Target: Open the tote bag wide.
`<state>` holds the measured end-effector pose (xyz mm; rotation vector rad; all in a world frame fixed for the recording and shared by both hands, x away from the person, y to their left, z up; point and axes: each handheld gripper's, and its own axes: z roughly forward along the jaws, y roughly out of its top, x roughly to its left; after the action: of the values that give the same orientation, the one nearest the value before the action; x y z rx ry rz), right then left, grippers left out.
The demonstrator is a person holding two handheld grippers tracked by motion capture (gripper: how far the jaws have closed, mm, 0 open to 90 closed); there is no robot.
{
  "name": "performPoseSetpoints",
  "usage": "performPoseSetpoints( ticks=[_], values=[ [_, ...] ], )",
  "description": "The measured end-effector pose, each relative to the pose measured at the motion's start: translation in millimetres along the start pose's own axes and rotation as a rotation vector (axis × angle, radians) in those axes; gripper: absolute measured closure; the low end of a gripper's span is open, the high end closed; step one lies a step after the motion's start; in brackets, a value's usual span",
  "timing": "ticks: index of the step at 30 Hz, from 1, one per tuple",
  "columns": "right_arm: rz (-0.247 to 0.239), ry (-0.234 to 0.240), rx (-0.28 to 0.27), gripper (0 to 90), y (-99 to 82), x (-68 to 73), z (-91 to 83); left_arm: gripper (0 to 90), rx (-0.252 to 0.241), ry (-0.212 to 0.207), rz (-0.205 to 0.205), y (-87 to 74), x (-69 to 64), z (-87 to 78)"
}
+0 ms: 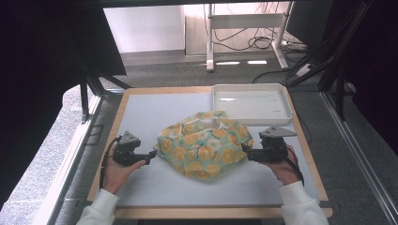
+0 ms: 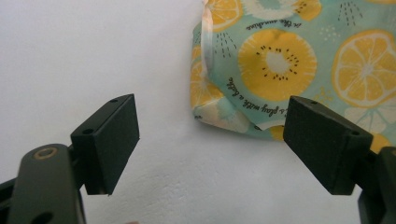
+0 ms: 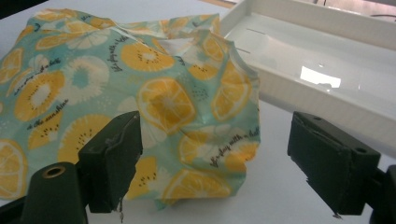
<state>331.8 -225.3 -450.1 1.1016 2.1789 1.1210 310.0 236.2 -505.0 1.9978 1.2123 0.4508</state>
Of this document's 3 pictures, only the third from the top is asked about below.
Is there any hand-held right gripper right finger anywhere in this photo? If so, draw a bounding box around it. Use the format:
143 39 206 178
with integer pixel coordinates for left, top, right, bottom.
286 111 382 217

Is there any lemon print cloth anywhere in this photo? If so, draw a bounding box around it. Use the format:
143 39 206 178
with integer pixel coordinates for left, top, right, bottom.
0 7 262 210

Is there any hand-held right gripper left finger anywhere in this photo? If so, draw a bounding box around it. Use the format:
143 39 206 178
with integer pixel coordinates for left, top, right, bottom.
77 110 145 215

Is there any white plastic tray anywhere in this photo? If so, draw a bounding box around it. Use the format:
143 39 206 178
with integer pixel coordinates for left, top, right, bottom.
219 0 396 159

